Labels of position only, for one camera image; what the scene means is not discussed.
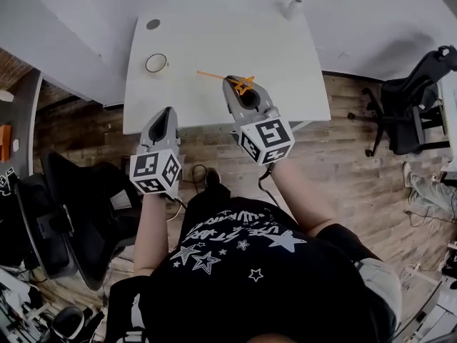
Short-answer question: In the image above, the black star print shirt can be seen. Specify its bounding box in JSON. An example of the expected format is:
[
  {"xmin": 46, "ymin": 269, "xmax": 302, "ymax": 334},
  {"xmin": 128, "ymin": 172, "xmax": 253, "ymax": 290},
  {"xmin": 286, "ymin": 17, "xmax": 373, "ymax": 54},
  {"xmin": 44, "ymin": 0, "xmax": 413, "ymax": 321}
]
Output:
[{"xmin": 106, "ymin": 194, "xmax": 399, "ymax": 343}]

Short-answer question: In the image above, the black office chair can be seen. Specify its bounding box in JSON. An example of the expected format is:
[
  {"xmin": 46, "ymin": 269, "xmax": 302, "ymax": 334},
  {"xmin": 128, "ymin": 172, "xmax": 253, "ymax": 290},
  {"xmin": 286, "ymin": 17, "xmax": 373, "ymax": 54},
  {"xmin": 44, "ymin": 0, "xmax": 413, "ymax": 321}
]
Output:
[
  {"xmin": 14, "ymin": 151, "xmax": 141, "ymax": 292},
  {"xmin": 348, "ymin": 44, "xmax": 457, "ymax": 158}
]

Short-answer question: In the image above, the grey curved desk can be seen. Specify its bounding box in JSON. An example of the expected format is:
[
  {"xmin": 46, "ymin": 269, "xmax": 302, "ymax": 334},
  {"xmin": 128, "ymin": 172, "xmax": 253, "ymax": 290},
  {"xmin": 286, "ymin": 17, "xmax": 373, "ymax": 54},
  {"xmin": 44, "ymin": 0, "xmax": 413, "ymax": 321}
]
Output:
[{"xmin": 0, "ymin": 46, "xmax": 44, "ymax": 178}]

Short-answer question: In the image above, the right hand-held gripper cable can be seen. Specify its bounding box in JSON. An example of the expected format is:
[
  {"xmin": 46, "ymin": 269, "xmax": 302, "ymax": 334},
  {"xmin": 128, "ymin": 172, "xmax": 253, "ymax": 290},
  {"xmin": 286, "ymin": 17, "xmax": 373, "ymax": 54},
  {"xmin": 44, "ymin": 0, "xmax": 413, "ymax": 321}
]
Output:
[{"xmin": 258, "ymin": 163, "xmax": 283, "ymax": 209}]

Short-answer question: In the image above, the orange box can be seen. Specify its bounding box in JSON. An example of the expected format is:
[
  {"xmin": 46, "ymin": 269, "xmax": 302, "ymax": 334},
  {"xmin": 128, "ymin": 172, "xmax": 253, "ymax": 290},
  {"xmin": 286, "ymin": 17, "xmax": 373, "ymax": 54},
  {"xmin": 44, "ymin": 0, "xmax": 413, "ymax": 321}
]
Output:
[{"xmin": 0, "ymin": 123, "xmax": 14, "ymax": 163}]

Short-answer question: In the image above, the person's black shoe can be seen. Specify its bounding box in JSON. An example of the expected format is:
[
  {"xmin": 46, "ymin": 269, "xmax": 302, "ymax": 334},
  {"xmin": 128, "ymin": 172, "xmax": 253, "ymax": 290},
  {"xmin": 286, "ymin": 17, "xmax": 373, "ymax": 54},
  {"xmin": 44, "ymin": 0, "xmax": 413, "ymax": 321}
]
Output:
[{"xmin": 205, "ymin": 167, "xmax": 223, "ymax": 189}]

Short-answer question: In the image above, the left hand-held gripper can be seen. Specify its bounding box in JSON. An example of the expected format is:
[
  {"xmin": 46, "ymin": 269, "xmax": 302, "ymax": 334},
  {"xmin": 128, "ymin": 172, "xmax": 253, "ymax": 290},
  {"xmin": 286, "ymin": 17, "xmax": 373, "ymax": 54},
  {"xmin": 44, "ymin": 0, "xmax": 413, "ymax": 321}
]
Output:
[{"xmin": 129, "ymin": 106, "xmax": 184, "ymax": 196}]

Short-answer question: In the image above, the left hand-held gripper cable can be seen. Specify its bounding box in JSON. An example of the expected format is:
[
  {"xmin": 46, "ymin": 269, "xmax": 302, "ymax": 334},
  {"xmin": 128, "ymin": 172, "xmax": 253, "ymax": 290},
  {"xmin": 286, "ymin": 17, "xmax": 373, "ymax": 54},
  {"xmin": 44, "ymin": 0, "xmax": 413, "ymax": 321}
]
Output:
[{"xmin": 164, "ymin": 191, "xmax": 188, "ymax": 222}]

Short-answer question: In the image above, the orange star stick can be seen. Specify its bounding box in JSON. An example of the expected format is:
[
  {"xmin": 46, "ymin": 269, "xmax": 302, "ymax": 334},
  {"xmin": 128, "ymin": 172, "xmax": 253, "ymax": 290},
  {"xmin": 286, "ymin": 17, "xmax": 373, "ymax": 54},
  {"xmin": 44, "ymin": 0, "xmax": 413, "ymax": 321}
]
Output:
[{"xmin": 196, "ymin": 70, "xmax": 256, "ymax": 96}]

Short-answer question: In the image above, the person's right forearm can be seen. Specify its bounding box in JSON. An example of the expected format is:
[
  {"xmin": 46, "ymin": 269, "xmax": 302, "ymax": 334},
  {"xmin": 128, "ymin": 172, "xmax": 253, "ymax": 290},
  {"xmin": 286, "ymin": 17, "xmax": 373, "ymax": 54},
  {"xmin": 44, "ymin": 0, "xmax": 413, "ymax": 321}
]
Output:
[{"xmin": 266, "ymin": 158, "xmax": 341, "ymax": 238}]

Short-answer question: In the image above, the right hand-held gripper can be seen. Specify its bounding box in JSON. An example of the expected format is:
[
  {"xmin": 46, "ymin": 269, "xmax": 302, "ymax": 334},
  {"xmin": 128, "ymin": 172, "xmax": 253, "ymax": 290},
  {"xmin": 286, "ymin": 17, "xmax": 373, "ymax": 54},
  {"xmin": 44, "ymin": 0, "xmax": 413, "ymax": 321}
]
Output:
[{"xmin": 221, "ymin": 74, "xmax": 296, "ymax": 166}]

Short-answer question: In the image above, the hand-held gripper cable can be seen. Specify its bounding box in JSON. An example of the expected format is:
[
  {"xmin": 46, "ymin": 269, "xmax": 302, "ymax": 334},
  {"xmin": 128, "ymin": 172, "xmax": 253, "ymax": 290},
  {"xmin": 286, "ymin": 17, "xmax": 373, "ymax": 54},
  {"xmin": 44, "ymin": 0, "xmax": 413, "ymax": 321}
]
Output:
[
  {"xmin": 164, "ymin": 191, "xmax": 188, "ymax": 222},
  {"xmin": 258, "ymin": 163, "xmax": 283, "ymax": 209}
]

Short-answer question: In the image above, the white cup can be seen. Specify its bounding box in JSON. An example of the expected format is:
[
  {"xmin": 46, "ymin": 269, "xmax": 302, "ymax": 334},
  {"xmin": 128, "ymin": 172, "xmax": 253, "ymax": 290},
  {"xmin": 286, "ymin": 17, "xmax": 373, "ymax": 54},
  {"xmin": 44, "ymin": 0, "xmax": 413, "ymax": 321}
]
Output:
[{"xmin": 144, "ymin": 52, "xmax": 170, "ymax": 77}]

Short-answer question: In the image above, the person's left forearm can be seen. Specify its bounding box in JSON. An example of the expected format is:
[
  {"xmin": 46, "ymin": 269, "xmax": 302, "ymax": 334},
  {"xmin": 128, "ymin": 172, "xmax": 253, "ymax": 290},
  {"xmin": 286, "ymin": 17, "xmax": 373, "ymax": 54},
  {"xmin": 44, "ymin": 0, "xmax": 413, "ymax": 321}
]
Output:
[{"xmin": 133, "ymin": 190, "xmax": 171, "ymax": 277}]

